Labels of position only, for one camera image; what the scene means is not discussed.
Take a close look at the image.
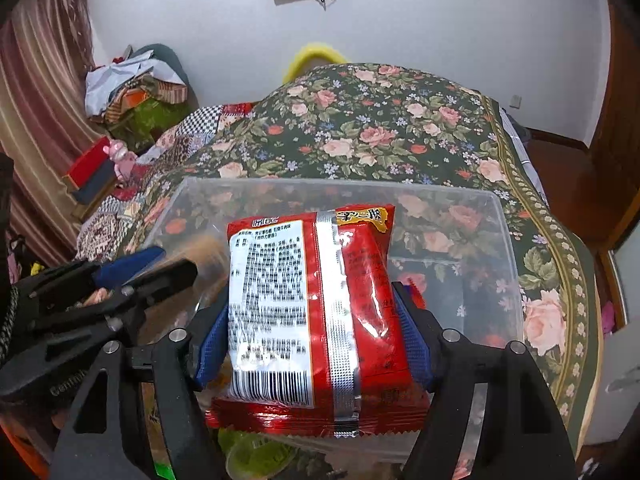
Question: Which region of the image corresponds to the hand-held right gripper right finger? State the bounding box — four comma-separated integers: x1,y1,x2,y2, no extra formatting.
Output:
392,280,576,480

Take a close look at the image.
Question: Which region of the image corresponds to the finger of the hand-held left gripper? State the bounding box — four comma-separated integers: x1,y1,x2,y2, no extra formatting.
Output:
107,259,199,333
92,246,167,288

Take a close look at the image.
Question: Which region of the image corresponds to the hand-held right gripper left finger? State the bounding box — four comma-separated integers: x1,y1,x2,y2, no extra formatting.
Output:
50,305,231,480

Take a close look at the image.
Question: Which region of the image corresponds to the red snack packet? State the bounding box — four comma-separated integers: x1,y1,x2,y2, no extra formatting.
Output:
206,204,433,438

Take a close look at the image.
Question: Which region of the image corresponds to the clear plastic box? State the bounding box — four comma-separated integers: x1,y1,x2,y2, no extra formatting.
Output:
125,176,524,466

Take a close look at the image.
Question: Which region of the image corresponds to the dark blue box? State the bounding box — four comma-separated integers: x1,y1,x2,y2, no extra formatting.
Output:
70,165,122,207

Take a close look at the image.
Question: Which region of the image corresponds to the pink plush toy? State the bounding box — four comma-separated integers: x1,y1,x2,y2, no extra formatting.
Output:
102,141,137,182

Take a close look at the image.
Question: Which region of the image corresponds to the red box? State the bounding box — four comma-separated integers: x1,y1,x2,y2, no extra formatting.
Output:
62,136,113,191

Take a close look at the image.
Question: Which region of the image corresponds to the light green snack packet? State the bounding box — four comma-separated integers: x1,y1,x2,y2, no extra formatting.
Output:
219,430,302,480

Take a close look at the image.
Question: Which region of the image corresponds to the orange cloth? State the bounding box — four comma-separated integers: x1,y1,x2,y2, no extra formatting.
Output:
0,400,57,480

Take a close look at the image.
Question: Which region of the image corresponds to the patchwork quilt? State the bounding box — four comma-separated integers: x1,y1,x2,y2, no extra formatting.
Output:
75,102,256,261

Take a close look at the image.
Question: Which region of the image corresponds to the green bag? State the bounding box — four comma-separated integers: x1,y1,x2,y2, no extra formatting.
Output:
124,100,182,148

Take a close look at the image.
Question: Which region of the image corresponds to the pile of clothes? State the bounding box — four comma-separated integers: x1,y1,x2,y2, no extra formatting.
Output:
85,44,190,123

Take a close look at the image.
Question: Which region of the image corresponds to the striped brown curtain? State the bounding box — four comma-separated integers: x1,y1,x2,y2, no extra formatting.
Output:
0,0,108,267

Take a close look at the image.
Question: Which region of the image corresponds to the floral blanket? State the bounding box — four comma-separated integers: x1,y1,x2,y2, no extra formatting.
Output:
120,62,601,480

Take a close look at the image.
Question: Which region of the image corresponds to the yellow curved cushion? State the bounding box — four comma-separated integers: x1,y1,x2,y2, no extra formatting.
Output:
282,42,347,85

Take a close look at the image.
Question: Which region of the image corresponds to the wooden door frame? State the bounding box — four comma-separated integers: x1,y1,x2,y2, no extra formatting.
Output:
589,5,640,253

